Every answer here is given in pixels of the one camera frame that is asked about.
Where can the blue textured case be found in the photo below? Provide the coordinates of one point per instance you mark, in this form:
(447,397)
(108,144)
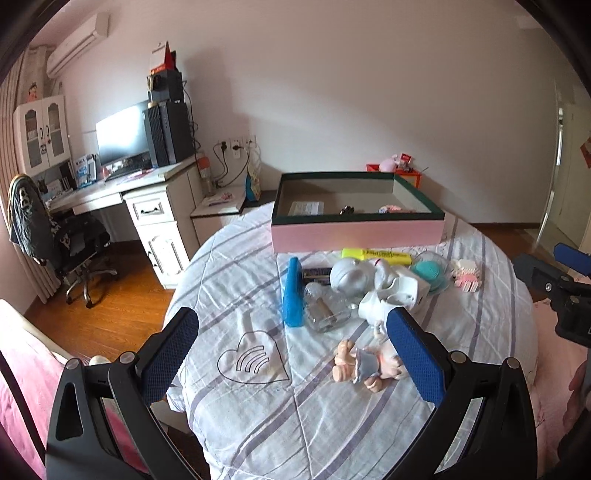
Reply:
(293,300)

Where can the dark blue small box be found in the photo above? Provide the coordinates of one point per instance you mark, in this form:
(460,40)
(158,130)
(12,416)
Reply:
(316,273)

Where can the red white small card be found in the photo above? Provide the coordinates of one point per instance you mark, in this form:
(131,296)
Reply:
(406,159)

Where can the small pink item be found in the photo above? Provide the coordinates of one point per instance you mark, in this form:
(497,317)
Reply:
(390,208)

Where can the striped white quilt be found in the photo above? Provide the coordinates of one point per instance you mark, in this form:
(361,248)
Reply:
(277,415)

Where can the bottle with orange cap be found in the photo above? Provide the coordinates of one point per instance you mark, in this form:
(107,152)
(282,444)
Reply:
(205,177)

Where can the cartoon wall sticker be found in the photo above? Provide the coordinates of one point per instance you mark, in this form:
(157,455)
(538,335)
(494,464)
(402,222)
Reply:
(33,92)

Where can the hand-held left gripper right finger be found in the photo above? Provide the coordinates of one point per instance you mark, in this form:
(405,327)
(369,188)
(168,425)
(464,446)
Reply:
(415,355)

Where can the black speaker box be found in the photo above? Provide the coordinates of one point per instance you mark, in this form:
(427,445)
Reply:
(166,87)

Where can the white desk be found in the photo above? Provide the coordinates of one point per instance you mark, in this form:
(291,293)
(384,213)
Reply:
(152,240)

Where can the red crate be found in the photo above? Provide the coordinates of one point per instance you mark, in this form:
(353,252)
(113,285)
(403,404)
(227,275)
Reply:
(374,167)

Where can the clear glass perfume bottle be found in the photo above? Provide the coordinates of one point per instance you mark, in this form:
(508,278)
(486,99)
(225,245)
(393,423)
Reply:
(323,307)

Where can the black printed garment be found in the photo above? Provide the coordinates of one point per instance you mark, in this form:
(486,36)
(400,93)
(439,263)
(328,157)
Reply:
(32,221)

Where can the white air conditioner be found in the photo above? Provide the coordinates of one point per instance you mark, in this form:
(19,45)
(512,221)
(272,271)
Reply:
(78,44)

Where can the black office chair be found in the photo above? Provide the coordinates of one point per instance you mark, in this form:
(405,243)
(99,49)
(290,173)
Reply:
(85,281)

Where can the pink plush toy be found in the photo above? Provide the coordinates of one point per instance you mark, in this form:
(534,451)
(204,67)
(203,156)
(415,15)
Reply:
(390,162)

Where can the yellow highlighter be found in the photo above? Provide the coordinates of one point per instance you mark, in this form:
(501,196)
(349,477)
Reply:
(369,254)

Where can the baby doll figure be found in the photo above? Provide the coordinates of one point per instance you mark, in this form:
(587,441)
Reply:
(364,364)

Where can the black computer tower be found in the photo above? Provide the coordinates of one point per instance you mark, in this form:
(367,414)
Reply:
(175,134)

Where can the pink storage box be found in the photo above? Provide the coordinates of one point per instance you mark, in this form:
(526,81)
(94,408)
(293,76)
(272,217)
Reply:
(351,237)

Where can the white plastic device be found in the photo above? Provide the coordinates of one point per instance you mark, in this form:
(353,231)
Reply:
(413,290)

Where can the red paper decoration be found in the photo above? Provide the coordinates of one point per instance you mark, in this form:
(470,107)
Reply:
(586,154)

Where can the white glass door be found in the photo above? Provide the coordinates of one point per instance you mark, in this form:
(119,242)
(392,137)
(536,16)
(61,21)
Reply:
(572,184)

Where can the silver astronaut figure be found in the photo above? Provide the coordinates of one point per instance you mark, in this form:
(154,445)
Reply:
(351,277)

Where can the magenta blanket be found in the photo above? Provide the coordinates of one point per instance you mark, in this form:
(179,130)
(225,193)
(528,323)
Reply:
(27,387)

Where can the teal silicone face brush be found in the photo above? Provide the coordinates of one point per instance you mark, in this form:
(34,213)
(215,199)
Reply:
(427,272)

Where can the white low cabinet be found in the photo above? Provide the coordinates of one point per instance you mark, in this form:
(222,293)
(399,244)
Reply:
(207,228)

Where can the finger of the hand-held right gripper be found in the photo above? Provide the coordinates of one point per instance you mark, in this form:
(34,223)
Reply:
(538,273)
(572,257)

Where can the paper card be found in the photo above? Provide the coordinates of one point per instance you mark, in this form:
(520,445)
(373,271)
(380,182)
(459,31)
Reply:
(304,208)

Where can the blue white box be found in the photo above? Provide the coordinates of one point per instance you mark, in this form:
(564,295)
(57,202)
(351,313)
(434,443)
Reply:
(83,170)

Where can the red white desk calendar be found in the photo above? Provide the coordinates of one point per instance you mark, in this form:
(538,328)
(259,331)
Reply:
(161,57)

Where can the white figurine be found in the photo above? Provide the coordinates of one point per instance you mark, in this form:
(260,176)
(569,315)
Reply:
(374,309)

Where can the person's right hand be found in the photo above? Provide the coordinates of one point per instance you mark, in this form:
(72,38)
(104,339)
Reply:
(581,392)

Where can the black keyboard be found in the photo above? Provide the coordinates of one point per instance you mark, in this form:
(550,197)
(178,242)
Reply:
(129,162)

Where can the computer monitor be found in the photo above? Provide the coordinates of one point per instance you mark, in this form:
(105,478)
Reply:
(122,136)

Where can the white wall socket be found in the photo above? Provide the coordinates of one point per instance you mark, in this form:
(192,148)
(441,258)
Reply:
(251,140)
(236,142)
(220,144)

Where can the pink white toy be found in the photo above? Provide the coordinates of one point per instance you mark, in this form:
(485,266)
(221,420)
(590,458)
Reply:
(466,276)

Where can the blue snack bag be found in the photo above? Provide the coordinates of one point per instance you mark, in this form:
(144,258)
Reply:
(251,187)

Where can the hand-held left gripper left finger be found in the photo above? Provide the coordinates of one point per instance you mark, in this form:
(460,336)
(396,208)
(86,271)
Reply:
(171,355)

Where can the white glass-door cabinet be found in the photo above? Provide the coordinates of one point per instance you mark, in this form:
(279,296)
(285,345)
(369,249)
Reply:
(41,107)

